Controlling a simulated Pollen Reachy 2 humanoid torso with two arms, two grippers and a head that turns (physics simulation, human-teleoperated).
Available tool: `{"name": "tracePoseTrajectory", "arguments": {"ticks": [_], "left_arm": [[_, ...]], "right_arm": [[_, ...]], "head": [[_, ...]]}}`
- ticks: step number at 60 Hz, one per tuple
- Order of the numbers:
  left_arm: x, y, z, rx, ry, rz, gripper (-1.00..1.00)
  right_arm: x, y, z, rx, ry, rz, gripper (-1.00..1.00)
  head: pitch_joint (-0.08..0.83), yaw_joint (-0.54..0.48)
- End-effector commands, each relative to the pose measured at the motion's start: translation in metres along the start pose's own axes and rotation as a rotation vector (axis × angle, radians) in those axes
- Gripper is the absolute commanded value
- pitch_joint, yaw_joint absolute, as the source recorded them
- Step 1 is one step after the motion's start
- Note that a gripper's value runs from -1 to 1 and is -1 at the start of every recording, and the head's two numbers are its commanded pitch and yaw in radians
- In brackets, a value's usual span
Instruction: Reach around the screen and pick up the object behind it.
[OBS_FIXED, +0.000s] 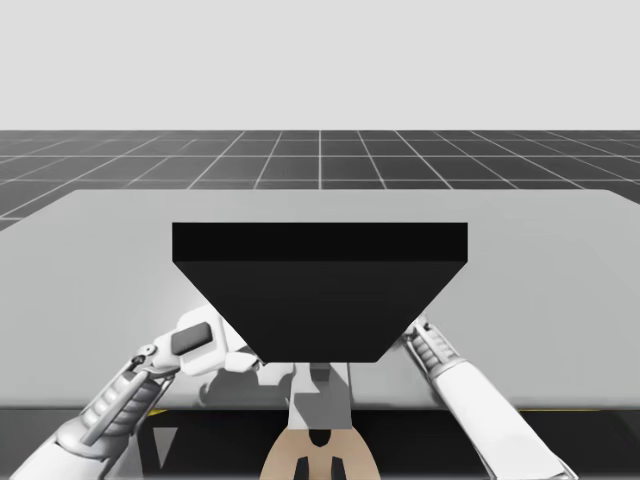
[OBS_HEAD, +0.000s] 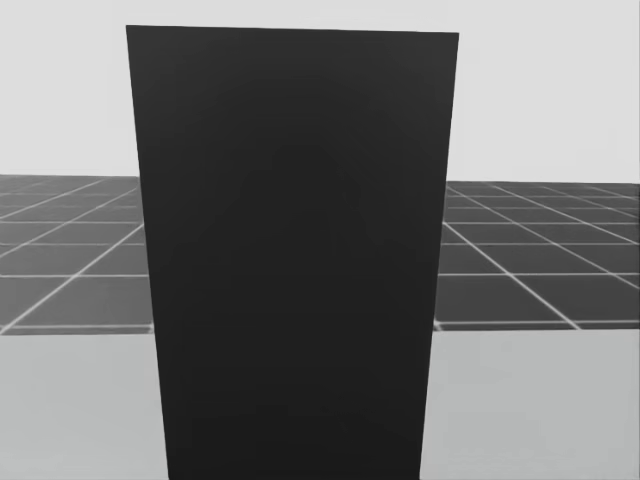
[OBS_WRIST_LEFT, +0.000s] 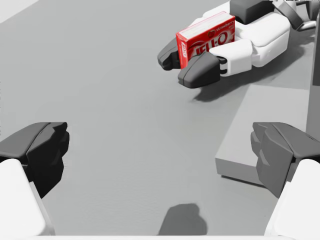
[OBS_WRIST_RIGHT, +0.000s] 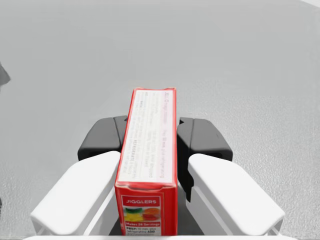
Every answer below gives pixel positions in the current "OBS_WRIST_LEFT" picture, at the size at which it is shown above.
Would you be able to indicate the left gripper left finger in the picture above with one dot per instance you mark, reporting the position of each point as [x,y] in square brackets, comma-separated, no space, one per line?
[37,155]

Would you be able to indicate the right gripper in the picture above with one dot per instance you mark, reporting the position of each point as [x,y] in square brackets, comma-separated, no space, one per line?
[265,37]

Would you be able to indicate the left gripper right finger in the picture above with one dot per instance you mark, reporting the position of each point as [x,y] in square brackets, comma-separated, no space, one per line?
[282,155]

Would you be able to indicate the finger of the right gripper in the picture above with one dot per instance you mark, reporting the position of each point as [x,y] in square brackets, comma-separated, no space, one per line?
[168,56]

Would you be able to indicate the red carton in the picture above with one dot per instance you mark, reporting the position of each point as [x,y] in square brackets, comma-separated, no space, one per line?
[200,37]

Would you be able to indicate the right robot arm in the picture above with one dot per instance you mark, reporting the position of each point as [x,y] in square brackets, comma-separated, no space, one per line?
[297,15]

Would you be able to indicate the grey stand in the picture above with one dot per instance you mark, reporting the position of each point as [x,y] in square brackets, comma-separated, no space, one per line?
[265,120]

